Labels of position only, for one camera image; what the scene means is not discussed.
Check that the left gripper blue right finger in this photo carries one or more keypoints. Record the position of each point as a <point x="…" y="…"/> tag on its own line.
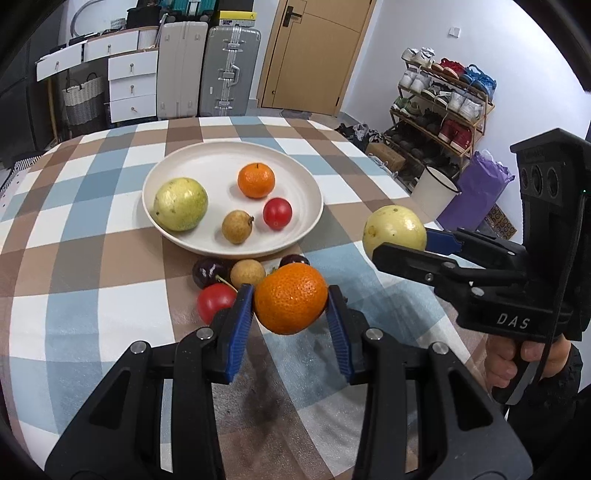
<point x="347" y="327"/>

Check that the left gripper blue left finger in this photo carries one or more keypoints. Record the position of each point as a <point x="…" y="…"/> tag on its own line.
<point x="231" y="327"/>

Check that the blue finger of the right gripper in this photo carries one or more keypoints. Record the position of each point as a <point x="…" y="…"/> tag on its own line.
<point x="443" y="242"/>
<point x="411" y="264"/>

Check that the red cherry tomato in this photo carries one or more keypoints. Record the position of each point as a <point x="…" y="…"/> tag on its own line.
<point x="277" y="213"/>
<point x="213" y="299"/>

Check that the orange mandarin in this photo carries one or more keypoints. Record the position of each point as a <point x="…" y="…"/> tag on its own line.
<point x="256" y="180"/>
<point x="290" y="299"/>

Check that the dark cherry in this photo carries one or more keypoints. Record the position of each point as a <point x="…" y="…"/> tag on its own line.
<point x="294" y="259"/>
<point x="207" y="271"/>

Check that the brown longan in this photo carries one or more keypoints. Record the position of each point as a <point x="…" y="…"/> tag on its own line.
<point x="247" y="271"/>
<point x="237" y="226"/>

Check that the white enamel bucket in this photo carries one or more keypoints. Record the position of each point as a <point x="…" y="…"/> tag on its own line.
<point x="434" y="192"/>

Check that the purple bag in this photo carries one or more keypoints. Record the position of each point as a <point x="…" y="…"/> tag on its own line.
<point x="481" y="185"/>

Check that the cream round plate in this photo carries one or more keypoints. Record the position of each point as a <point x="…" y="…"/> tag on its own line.
<point x="215" y="165"/>

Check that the wooden shoe rack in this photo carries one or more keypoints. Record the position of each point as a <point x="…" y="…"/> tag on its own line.
<point x="441" y="111"/>

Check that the checkered tablecloth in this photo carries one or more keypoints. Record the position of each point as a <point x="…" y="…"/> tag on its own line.
<point x="84" y="274"/>

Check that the wooden door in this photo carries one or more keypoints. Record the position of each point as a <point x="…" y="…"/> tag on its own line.
<point x="311" y="53"/>

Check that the silver aluminium suitcase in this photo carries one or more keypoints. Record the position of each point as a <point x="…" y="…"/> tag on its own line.
<point x="227" y="72"/>

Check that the woven laundry basket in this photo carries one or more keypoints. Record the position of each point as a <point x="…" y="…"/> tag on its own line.
<point x="84" y="101"/>

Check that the beige suitcase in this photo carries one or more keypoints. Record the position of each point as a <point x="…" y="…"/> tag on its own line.
<point x="180" y="57"/>

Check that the white drawer cabinet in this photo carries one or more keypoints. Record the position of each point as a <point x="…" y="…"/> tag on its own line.
<point x="127" y="60"/>

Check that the teal suitcase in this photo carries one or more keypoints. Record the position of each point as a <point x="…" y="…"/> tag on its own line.
<point x="191" y="10"/>

